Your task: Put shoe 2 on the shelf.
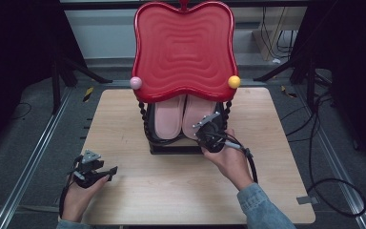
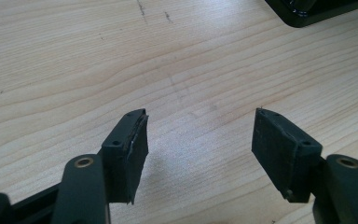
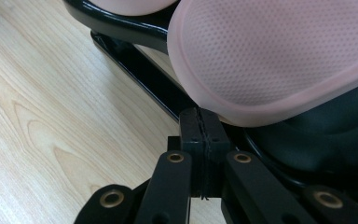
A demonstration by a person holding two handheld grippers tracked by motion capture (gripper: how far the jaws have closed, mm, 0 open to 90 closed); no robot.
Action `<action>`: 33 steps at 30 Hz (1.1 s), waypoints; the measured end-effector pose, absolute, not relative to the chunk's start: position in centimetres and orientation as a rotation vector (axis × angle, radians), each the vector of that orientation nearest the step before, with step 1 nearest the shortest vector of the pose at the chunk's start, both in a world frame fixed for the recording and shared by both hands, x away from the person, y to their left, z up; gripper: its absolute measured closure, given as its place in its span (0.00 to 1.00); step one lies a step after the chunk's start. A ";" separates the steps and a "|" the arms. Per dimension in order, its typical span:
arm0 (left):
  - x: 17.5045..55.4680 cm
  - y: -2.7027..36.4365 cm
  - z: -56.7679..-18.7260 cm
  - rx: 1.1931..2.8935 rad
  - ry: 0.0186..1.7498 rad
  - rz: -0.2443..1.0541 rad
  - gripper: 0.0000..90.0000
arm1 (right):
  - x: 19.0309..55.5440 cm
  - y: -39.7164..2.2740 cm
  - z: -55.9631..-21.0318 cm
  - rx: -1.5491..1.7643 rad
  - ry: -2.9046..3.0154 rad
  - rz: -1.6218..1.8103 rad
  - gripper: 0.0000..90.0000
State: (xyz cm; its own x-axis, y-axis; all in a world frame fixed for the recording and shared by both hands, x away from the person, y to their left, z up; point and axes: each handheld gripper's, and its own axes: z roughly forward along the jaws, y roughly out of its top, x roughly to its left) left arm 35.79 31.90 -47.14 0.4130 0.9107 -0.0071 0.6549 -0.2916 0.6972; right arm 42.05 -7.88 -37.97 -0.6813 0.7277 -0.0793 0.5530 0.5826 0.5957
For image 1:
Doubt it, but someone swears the pink slipper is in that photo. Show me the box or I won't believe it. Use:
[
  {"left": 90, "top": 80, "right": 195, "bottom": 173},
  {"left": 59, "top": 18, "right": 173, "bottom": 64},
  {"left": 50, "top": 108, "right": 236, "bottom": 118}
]
[
  {"left": 181, "top": 94, "right": 217, "bottom": 140},
  {"left": 153, "top": 94, "right": 187, "bottom": 140}
]

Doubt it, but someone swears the yellow and black tape strip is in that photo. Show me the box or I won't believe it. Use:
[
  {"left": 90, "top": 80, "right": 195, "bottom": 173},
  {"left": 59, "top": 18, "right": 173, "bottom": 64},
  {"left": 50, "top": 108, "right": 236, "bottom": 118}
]
[{"left": 82, "top": 86, "right": 95, "bottom": 103}]

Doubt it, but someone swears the red and black shoe rack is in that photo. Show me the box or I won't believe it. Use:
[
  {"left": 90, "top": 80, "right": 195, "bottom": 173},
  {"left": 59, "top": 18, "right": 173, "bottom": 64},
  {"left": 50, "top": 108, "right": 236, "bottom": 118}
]
[{"left": 129, "top": 0, "right": 242, "bottom": 156}]

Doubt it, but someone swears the black tripod stand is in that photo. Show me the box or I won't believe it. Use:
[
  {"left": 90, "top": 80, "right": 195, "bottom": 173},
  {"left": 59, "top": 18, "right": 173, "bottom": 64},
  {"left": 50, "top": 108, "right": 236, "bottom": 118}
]
[
  {"left": 253, "top": 28, "right": 333, "bottom": 113},
  {"left": 46, "top": 18, "right": 113, "bottom": 116}
]

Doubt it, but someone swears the wooden box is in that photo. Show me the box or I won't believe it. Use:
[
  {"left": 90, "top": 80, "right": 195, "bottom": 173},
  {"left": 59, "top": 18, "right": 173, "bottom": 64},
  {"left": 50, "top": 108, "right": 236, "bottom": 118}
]
[{"left": 252, "top": 7, "right": 296, "bottom": 62}]

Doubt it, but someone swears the person's left hand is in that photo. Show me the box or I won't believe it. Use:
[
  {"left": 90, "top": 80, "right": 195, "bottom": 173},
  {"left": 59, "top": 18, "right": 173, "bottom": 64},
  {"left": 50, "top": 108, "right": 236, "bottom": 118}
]
[{"left": 60, "top": 174, "right": 112, "bottom": 223}]

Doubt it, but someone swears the thin black floor cable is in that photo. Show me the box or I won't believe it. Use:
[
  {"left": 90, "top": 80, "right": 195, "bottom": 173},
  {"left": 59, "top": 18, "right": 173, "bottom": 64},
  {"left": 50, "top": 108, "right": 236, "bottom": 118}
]
[{"left": 10, "top": 101, "right": 33, "bottom": 121}]

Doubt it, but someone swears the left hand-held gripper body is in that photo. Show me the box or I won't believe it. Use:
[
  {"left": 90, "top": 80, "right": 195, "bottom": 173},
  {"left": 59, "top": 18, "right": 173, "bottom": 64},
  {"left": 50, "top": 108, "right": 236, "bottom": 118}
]
[{"left": 71, "top": 149, "right": 112, "bottom": 189}]

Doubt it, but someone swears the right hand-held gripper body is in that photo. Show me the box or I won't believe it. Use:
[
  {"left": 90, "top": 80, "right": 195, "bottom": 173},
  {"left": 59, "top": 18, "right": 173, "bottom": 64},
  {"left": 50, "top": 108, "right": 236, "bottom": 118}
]
[{"left": 192, "top": 111, "right": 228, "bottom": 154}]

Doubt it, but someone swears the grey tape piece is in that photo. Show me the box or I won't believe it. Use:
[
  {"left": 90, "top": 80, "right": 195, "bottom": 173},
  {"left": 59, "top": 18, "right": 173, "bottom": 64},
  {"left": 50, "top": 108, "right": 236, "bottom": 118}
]
[{"left": 295, "top": 196, "right": 319, "bottom": 206}]

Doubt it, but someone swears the left hand-held gripper cable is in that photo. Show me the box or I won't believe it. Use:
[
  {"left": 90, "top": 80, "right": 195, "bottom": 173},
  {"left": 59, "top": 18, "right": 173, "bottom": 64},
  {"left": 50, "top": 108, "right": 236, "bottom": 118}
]
[{"left": 58, "top": 155, "right": 84, "bottom": 220}]

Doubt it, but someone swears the right hand-held gripper cable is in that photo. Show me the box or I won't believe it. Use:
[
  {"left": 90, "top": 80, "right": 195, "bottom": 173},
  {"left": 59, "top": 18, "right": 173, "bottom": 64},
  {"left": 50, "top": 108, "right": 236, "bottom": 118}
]
[{"left": 223, "top": 139, "right": 259, "bottom": 185}]

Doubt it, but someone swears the hand-held gripper cable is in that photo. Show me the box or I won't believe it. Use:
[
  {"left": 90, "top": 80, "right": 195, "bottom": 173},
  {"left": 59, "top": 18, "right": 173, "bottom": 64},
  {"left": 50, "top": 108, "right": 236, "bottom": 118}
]
[
  {"left": 58, "top": 155, "right": 84, "bottom": 220},
  {"left": 223, "top": 139, "right": 259, "bottom": 185}
]

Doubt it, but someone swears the person's right hand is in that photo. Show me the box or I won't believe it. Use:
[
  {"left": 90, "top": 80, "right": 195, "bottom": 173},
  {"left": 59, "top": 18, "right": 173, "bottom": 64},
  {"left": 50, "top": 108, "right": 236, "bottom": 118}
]
[{"left": 201, "top": 128, "right": 254, "bottom": 192}]

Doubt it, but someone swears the metal floor rail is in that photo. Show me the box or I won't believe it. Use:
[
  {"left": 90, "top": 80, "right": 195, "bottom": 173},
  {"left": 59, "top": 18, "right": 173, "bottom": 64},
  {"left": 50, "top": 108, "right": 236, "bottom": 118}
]
[
  {"left": 0, "top": 86, "right": 74, "bottom": 229},
  {"left": 294, "top": 85, "right": 366, "bottom": 229}
]

